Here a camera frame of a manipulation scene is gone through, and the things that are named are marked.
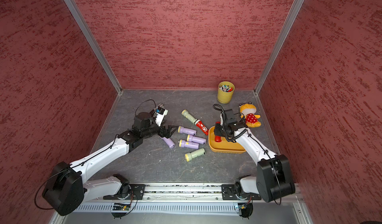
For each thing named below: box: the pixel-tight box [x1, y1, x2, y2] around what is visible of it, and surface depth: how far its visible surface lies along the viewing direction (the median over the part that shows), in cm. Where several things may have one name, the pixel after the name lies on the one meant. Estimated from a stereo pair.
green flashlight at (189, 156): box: [184, 148, 206, 162], surface depth 87 cm
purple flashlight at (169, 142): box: [159, 135, 176, 149], surface depth 91 cm
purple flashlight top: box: [177, 125, 197, 137], surface depth 96 cm
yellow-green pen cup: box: [217, 80, 235, 104], surface depth 109 cm
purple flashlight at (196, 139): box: [186, 134, 207, 146], surface depth 92 cm
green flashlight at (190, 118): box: [181, 109, 198, 124], surface depth 104 cm
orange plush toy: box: [239, 101, 262, 128], surface depth 102 cm
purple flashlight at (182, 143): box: [178, 139, 200, 150], surface depth 89 cm
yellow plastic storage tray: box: [208, 125, 247, 154], surface depth 87 cm
